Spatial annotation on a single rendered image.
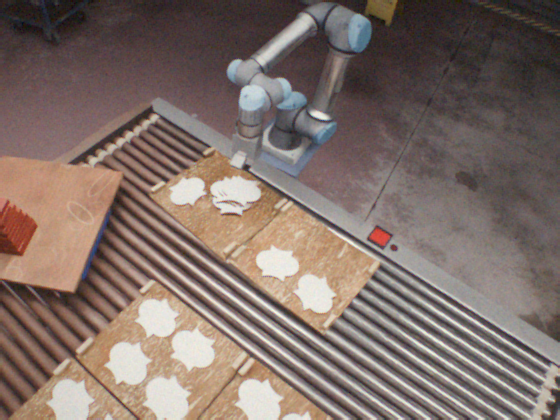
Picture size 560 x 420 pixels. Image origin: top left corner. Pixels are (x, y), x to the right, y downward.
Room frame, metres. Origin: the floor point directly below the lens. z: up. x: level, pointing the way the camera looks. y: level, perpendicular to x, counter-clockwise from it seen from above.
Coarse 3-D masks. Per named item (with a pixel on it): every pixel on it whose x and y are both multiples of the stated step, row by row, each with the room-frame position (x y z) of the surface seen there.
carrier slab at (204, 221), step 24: (192, 168) 1.21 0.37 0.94; (216, 168) 1.22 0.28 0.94; (168, 192) 1.07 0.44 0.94; (264, 192) 1.13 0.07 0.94; (192, 216) 0.97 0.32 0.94; (216, 216) 0.99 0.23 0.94; (240, 216) 1.00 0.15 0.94; (264, 216) 1.02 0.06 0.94; (216, 240) 0.88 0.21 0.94; (240, 240) 0.90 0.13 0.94
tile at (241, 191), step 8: (224, 184) 1.10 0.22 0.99; (232, 184) 1.10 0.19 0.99; (240, 184) 1.11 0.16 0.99; (248, 184) 1.11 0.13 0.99; (224, 192) 1.06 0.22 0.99; (232, 192) 1.06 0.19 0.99; (240, 192) 1.07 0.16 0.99; (248, 192) 1.07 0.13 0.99; (256, 192) 1.08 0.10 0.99; (232, 200) 1.03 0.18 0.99; (240, 200) 1.03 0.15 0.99; (248, 200) 1.03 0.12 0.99; (256, 200) 1.04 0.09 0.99
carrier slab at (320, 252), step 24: (288, 216) 1.03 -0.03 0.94; (264, 240) 0.91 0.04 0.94; (288, 240) 0.92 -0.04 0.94; (312, 240) 0.94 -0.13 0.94; (336, 240) 0.95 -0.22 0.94; (240, 264) 0.80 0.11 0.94; (312, 264) 0.84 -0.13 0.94; (336, 264) 0.85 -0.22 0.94; (360, 264) 0.86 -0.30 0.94; (264, 288) 0.72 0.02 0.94; (288, 288) 0.73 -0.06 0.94; (336, 288) 0.75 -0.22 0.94; (360, 288) 0.76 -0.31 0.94; (312, 312) 0.65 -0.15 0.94; (336, 312) 0.66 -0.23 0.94
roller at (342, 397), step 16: (112, 224) 0.90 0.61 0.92; (128, 240) 0.85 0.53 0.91; (160, 256) 0.79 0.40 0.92; (176, 272) 0.74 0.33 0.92; (192, 288) 0.69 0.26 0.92; (208, 304) 0.65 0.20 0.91; (224, 304) 0.65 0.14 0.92; (240, 320) 0.60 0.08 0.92; (256, 336) 0.55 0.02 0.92; (272, 352) 0.51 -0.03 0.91; (288, 352) 0.51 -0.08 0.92; (304, 368) 0.47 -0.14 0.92; (320, 384) 0.42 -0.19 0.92; (336, 384) 0.43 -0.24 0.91; (336, 400) 0.38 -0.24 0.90; (352, 400) 0.38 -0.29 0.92; (368, 416) 0.34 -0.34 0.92
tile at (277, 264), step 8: (272, 248) 0.87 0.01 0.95; (264, 256) 0.84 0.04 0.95; (272, 256) 0.84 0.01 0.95; (280, 256) 0.84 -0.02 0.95; (288, 256) 0.85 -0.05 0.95; (264, 264) 0.80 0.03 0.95; (272, 264) 0.81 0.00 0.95; (280, 264) 0.81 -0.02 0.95; (288, 264) 0.82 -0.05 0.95; (296, 264) 0.82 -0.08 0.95; (264, 272) 0.77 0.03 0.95; (272, 272) 0.78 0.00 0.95; (280, 272) 0.78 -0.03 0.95; (288, 272) 0.78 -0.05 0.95; (296, 272) 0.79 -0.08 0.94; (280, 280) 0.75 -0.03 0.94
